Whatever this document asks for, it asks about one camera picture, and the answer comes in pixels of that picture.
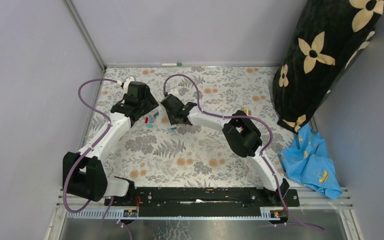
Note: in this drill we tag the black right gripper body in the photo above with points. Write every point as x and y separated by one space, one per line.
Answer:
171 118

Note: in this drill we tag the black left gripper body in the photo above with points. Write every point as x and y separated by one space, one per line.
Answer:
148 104

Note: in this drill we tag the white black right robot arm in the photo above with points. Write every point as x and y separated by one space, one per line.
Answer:
241 134

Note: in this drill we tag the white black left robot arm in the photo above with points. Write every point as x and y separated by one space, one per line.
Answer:
84 175

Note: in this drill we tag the white marker on ledge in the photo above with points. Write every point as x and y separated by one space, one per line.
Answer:
173 64

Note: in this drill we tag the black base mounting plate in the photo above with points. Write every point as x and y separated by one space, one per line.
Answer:
178 205

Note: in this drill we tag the blue patterned cloth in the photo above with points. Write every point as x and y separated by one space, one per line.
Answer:
306 161

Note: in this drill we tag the black floral cushion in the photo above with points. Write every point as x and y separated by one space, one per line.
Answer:
328 35

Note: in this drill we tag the grey slotted cable duct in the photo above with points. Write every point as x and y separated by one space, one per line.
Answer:
190 212

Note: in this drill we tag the aluminium frame rails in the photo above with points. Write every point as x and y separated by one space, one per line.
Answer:
295 197

